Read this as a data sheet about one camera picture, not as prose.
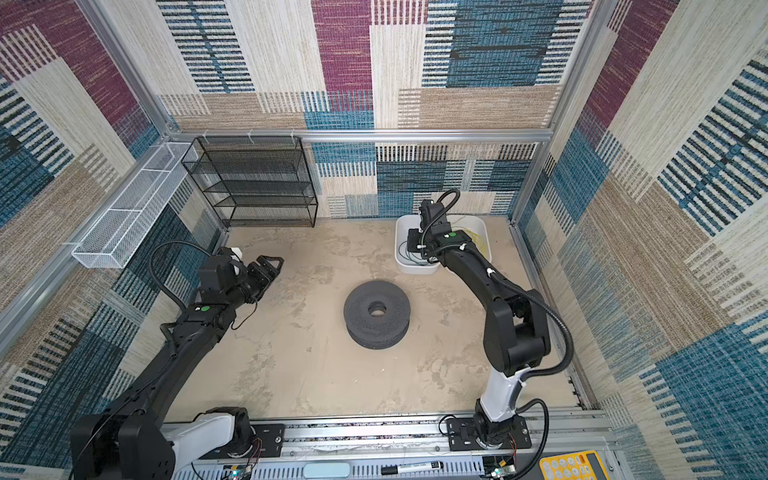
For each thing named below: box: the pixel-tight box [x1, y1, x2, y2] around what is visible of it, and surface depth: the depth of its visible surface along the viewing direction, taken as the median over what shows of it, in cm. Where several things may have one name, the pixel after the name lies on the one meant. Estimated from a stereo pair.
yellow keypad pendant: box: [539, 450, 611, 480], surface depth 70 cm
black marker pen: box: [380, 460, 444, 475], surface depth 71 cm
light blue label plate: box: [303, 463, 351, 478], surface depth 70 cm
